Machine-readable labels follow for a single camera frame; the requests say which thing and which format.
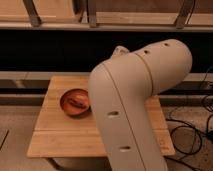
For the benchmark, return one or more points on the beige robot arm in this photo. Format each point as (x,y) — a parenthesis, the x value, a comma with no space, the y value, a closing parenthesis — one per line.
(118,89)

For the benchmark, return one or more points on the wooden shelf frame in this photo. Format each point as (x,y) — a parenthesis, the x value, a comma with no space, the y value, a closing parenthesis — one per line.
(108,15)

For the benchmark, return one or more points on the wooden table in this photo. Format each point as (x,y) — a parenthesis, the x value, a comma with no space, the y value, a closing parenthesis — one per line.
(58,135)

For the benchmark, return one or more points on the orange bowl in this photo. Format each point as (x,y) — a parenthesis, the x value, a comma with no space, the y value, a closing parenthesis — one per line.
(69,109)

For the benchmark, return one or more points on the hot dog in bowl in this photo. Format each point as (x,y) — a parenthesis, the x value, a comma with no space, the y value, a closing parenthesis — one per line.
(78,102)

